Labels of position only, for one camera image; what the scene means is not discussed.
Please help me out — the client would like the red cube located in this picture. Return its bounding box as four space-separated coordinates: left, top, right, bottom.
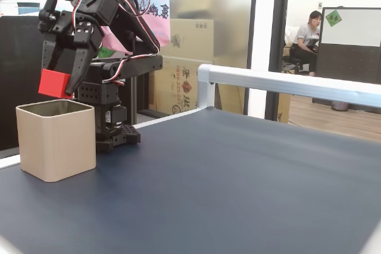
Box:
38 68 73 100

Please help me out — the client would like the gold metal tin container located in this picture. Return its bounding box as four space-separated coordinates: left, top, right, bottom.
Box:
15 99 97 183

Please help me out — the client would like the teal box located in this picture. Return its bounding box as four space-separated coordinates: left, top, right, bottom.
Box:
17 2 41 16

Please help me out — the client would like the black panel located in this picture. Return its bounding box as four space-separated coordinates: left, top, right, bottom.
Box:
0 14 46 152

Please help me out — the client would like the cardboard box with red print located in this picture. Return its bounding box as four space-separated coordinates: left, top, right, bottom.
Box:
148 55 216 117

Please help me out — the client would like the cardboard box with black print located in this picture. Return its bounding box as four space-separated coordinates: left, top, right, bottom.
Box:
159 18 216 58

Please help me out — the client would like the black office chair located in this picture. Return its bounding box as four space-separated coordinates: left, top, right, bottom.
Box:
282 43 310 75

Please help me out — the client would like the person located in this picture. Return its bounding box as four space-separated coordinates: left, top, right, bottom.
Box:
290 10 323 77

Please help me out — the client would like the green diamond sticker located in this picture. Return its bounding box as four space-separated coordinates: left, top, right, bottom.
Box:
324 9 343 28

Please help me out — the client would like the dark partition with whiteboard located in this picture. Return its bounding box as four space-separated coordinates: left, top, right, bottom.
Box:
314 6 381 86

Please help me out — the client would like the pink waste bin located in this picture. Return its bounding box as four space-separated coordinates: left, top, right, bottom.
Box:
330 100 349 112

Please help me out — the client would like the red white black servo cable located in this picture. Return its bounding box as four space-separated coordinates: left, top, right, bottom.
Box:
102 54 158 86
114 0 162 54

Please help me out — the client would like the black door frame post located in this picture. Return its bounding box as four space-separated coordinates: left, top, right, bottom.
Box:
264 0 292 123

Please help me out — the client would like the silver aluminium table frame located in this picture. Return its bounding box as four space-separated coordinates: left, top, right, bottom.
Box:
0 62 381 254

